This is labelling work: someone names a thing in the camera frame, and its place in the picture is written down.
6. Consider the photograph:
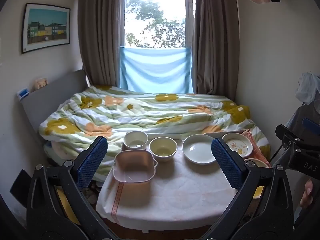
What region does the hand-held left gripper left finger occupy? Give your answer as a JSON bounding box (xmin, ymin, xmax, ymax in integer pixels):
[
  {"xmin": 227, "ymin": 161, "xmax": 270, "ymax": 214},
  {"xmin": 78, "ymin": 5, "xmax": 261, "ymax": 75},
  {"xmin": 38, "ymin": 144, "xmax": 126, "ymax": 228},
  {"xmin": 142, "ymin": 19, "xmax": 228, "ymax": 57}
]
[{"xmin": 26, "ymin": 136, "xmax": 118, "ymax": 240}]

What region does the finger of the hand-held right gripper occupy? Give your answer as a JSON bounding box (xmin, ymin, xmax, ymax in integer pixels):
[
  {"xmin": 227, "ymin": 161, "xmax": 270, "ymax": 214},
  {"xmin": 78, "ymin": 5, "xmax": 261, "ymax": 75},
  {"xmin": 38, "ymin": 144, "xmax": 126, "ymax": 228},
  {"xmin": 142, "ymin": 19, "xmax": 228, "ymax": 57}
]
[
  {"xmin": 275, "ymin": 124, "xmax": 309, "ymax": 153},
  {"xmin": 302, "ymin": 118, "xmax": 320, "ymax": 137}
]

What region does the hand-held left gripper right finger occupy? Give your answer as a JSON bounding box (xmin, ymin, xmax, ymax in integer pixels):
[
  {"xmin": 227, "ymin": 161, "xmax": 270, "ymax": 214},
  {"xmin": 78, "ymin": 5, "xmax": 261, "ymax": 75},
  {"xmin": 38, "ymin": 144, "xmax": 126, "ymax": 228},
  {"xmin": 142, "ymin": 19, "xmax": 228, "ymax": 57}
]
[{"xmin": 200, "ymin": 137, "xmax": 294, "ymax": 240}]

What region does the patterned plate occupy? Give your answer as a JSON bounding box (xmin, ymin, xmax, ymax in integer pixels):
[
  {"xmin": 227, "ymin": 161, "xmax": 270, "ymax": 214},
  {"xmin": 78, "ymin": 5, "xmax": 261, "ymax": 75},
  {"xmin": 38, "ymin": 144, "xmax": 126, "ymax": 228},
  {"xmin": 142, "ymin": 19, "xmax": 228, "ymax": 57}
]
[{"xmin": 221, "ymin": 133, "xmax": 253, "ymax": 158}]

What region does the white plate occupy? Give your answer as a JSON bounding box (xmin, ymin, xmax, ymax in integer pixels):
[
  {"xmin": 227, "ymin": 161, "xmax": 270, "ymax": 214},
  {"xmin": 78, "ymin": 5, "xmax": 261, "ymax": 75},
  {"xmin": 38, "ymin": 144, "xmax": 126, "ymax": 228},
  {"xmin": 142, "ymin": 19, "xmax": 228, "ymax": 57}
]
[{"xmin": 182, "ymin": 134, "xmax": 217, "ymax": 165}]

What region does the pink square baking dish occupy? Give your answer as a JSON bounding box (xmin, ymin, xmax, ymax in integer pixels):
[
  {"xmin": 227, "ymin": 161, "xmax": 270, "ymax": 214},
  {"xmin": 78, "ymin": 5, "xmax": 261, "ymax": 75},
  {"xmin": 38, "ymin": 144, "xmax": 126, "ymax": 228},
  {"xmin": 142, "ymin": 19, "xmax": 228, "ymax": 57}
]
[{"xmin": 112, "ymin": 149, "xmax": 158, "ymax": 183}]

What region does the person's right hand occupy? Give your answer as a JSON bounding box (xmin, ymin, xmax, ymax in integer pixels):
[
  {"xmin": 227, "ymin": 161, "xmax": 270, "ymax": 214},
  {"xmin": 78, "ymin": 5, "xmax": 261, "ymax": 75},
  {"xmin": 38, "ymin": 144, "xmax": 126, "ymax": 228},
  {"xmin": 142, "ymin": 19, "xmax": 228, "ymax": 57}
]
[{"xmin": 299, "ymin": 179, "xmax": 314, "ymax": 209}]

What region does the cream rimmed bowl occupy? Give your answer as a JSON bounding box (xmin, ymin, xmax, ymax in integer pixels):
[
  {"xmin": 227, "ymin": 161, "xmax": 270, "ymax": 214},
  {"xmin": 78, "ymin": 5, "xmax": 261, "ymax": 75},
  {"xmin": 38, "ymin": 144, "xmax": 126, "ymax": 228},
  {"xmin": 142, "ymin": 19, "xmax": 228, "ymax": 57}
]
[{"xmin": 243, "ymin": 158, "xmax": 270, "ymax": 168}]

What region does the orange patterned cloth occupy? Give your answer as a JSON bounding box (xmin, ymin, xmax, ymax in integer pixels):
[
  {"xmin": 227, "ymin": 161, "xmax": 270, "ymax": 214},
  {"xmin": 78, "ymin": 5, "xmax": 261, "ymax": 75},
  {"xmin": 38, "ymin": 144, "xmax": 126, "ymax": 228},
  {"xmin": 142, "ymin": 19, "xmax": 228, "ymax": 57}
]
[{"xmin": 241, "ymin": 129, "xmax": 265, "ymax": 160}]

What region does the clear plastic bag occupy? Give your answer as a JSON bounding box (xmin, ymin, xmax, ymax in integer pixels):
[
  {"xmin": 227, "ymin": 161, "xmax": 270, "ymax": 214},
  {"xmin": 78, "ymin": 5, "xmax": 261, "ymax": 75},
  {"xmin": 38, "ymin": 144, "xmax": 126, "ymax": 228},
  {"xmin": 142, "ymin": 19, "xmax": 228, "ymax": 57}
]
[{"xmin": 296, "ymin": 72, "xmax": 320, "ymax": 105}]

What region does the pale floral tablecloth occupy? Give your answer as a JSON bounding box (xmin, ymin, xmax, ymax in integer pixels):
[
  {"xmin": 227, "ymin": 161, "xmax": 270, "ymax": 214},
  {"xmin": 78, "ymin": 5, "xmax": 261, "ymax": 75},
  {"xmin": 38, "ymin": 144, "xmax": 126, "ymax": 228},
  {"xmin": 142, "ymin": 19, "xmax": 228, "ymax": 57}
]
[{"xmin": 96, "ymin": 140, "xmax": 272, "ymax": 224}]

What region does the small white bowl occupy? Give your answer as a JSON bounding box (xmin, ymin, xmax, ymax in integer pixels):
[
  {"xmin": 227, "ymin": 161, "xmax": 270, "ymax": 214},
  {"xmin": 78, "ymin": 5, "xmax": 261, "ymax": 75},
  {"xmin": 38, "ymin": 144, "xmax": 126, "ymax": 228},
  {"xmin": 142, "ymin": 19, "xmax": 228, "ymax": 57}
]
[{"xmin": 123, "ymin": 131, "xmax": 149, "ymax": 151}]

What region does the black flat board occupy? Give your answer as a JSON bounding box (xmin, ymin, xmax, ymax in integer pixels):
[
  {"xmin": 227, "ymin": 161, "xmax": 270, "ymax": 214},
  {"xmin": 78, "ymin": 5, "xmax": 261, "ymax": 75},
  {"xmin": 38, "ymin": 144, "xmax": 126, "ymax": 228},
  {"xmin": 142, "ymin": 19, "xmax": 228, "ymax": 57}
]
[{"xmin": 9, "ymin": 169, "xmax": 32, "ymax": 202}]

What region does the grey headboard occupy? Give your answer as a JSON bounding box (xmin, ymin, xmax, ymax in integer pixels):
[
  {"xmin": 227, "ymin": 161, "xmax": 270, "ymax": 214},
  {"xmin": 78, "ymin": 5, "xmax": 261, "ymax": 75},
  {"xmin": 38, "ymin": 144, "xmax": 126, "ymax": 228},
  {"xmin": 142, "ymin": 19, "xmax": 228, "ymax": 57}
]
[{"xmin": 19, "ymin": 69, "xmax": 91, "ymax": 140}]

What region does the floral striped blanket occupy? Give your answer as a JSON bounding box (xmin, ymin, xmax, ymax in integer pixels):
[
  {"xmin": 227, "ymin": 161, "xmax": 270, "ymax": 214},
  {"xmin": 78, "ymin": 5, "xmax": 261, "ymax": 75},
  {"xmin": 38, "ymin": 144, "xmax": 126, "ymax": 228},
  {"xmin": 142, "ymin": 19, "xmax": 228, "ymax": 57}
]
[{"xmin": 38, "ymin": 84, "xmax": 272, "ymax": 182}]

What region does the small plush toy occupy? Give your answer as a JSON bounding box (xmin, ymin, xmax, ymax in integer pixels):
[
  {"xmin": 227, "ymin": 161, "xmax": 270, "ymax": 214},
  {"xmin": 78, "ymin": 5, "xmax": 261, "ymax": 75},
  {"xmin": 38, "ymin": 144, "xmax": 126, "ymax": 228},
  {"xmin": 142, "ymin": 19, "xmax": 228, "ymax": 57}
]
[{"xmin": 34, "ymin": 77, "xmax": 50, "ymax": 90}]

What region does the blue and white box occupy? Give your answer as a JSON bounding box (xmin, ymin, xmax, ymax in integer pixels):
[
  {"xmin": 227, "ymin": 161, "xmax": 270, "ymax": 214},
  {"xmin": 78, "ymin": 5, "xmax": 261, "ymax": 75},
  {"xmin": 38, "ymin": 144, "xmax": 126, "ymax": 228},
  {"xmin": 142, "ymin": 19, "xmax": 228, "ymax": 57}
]
[{"xmin": 17, "ymin": 87, "xmax": 30, "ymax": 101}]

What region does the light blue cloth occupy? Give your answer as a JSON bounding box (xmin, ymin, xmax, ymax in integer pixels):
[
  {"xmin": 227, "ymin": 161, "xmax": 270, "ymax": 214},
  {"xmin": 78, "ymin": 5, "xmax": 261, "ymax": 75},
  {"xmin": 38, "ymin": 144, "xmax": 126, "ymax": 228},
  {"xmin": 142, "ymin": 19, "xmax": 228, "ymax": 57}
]
[{"xmin": 119, "ymin": 46, "xmax": 194, "ymax": 93}]

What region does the brown curtain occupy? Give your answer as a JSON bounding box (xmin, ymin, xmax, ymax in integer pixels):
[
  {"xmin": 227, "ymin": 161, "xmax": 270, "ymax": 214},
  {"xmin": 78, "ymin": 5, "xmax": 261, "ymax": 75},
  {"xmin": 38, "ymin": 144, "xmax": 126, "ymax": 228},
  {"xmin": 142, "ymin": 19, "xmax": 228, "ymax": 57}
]
[
  {"xmin": 191, "ymin": 0, "xmax": 242, "ymax": 103},
  {"xmin": 76, "ymin": 0, "xmax": 125, "ymax": 88}
]

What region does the framed picture of houses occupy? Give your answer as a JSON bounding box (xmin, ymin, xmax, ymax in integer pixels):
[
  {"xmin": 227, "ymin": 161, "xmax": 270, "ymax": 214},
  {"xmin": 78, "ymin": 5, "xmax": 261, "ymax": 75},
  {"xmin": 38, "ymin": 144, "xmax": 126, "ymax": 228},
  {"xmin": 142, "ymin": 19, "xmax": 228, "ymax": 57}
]
[{"xmin": 21, "ymin": 3, "xmax": 71, "ymax": 55}]

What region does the window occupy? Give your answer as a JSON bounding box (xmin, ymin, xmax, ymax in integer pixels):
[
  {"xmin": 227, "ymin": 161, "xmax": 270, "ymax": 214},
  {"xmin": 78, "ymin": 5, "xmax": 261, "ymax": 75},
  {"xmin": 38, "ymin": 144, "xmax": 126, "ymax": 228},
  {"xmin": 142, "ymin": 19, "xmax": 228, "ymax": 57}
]
[{"xmin": 124, "ymin": 0, "xmax": 197, "ymax": 49}]

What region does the black cable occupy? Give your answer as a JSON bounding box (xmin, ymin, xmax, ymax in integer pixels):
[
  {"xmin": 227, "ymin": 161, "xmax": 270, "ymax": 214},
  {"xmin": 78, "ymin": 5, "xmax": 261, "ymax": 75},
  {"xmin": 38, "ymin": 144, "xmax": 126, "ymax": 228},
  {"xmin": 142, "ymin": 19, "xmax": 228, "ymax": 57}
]
[{"xmin": 269, "ymin": 141, "xmax": 284, "ymax": 162}]

